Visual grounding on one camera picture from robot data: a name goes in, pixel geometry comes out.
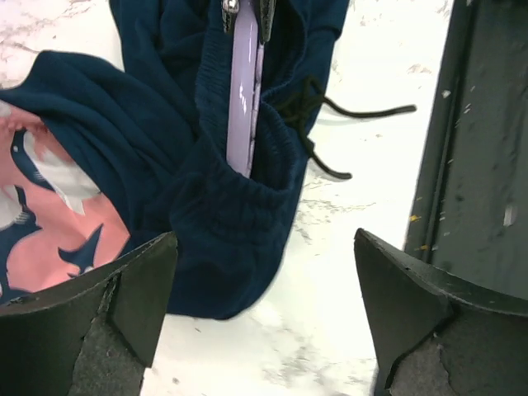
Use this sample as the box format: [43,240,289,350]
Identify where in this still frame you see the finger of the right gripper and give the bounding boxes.
[221,0,240,34]
[256,0,276,44]

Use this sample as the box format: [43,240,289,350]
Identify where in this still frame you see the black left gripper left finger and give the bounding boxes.
[1,233,177,396]

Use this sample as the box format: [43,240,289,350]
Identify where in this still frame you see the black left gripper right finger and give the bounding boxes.
[354,229,527,395]

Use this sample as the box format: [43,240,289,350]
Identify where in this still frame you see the translucent lilac hanger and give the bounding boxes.
[226,0,264,177]

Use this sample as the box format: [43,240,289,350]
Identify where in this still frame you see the navy blue shorts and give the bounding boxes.
[1,1,348,320]

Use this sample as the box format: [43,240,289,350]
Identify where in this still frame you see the pink shark print shorts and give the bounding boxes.
[1,102,130,303]

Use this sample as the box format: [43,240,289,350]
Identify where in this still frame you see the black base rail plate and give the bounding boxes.
[405,1,527,299]

